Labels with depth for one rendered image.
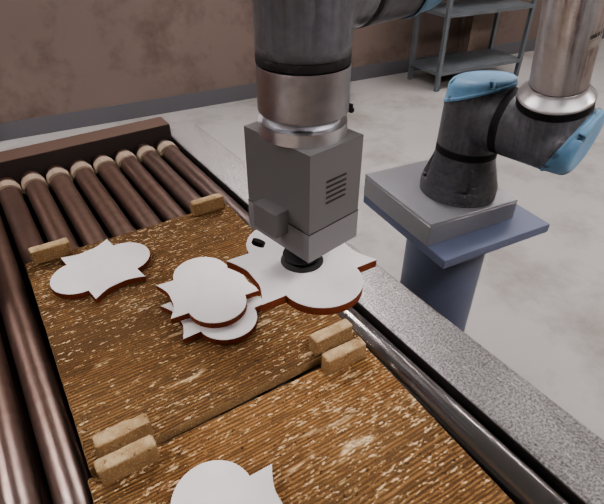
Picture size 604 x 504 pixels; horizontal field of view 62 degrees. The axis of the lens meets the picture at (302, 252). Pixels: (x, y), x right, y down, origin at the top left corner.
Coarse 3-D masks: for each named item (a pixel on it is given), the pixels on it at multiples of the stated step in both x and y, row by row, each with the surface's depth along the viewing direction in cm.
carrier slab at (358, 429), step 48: (288, 384) 60; (336, 384) 60; (384, 384) 60; (192, 432) 55; (240, 432) 55; (288, 432) 55; (336, 432) 55; (384, 432) 55; (432, 432) 55; (96, 480) 51; (144, 480) 51; (288, 480) 51; (336, 480) 51; (384, 480) 51; (432, 480) 51; (480, 480) 51
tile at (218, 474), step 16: (208, 464) 51; (224, 464) 51; (192, 480) 50; (208, 480) 50; (224, 480) 50; (240, 480) 50; (256, 480) 50; (272, 480) 50; (176, 496) 48; (192, 496) 48; (208, 496) 48; (224, 496) 48; (240, 496) 48; (256, 496) 48; (272, 496) 48
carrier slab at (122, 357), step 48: (144, 240) 84; (192, 240) 84; (240, 240) 84; (48, 288) 74; (144, 288) 74; (48, 336) 67; (96, 336) 67; (144, 336) 67; (288, 336) 67; (96, 384) 60; (144, 384) 60; (192, 384) 60; (240, 384) 60; (96, 432) 55
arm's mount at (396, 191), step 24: (408, 168) 109; (384, 192) 102; (408, 192) 101; (504, 192) 102; (408, 216) 97; (432, 216) 94; (456, 216) 94; (480, 216) 97; (504, 216) 101; (432, 240) 94
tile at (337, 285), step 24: (264, 240) 54; (240, 264) 50; (264, 264) 50; (336, 264) 50; (360, 264) 50; (264, 288) 47; (288, 288) 47; (312, 288) 47; (336, 288) 47; (360, 288) 47; (312, 312) 46; (336, 312) 46
